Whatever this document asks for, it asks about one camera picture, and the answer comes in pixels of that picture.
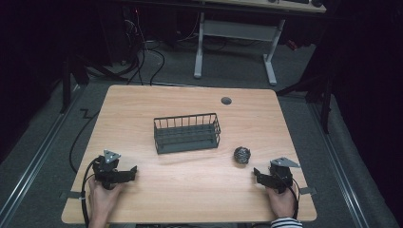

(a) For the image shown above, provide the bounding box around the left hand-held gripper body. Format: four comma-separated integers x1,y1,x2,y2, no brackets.
90,149,128,191

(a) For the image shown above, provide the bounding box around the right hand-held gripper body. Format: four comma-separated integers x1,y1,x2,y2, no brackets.
264,157,301,195

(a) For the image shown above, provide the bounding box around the steel wool scouring ball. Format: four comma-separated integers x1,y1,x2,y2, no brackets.
233,145,252,165

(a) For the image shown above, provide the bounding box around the dark wire basket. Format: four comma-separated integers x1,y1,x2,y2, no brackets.
153,112,222,155

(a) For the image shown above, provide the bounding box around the person's right hand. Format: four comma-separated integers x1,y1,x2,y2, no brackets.
264,182,299,220

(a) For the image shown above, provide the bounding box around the person's left hand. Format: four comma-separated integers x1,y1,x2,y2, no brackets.
87,177,124,222

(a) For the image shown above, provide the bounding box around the grey tape strip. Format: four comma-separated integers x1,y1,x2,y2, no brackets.
59,190,84,200
298,186,317,196

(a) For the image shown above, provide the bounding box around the black metal stand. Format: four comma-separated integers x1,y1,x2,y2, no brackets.
59,53,127,115
275,47,337,135

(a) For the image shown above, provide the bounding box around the white-legged desk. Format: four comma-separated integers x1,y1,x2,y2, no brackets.
193,0,327,86

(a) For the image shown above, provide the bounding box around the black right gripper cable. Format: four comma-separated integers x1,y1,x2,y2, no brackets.
284,177,300,220

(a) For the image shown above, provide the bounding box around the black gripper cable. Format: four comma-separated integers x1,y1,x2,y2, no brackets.
80,158,100,228
284,177,300,220

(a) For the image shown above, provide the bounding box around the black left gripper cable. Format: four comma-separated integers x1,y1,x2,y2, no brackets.
80,158,100,228

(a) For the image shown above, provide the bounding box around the black cable on floor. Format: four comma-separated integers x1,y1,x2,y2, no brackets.
68,108,101,175

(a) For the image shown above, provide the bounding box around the grey floor rail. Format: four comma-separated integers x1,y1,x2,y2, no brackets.
307,100,371,228
0,84,84,222

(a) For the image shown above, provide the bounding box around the bundle of black floor cables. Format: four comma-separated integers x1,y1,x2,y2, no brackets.
120,12,166,86

